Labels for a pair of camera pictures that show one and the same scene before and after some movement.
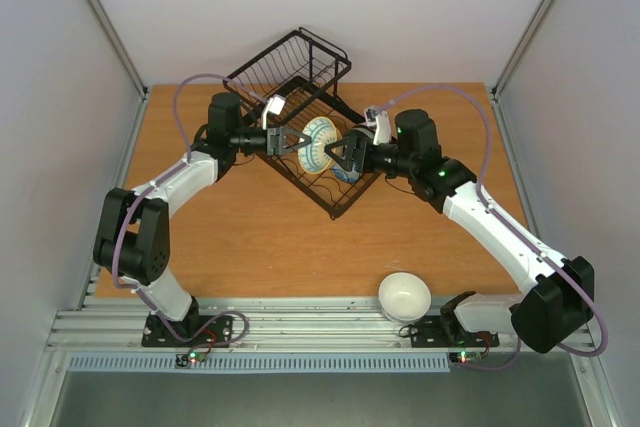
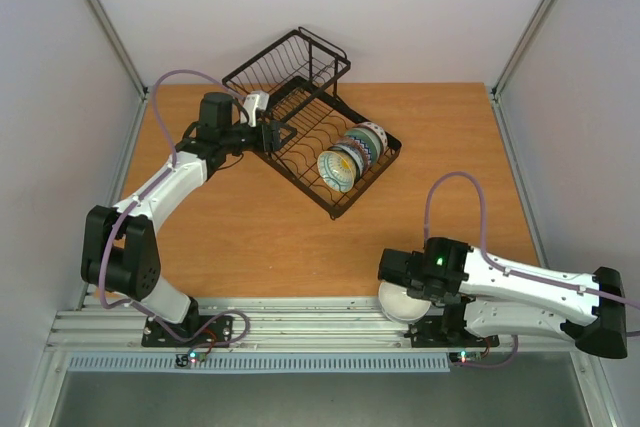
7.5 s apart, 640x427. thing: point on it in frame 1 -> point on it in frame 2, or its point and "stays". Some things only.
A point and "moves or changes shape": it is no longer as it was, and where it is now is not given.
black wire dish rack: x=290 y=95 stays
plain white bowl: x=404 y=297 stays
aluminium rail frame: x=114 y=324 stays
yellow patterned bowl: x=322 y=132 -> x=337 y=171
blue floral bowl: x=351 y=177 moves or changes shape
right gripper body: x=360 y=153 -> x=392 y=266
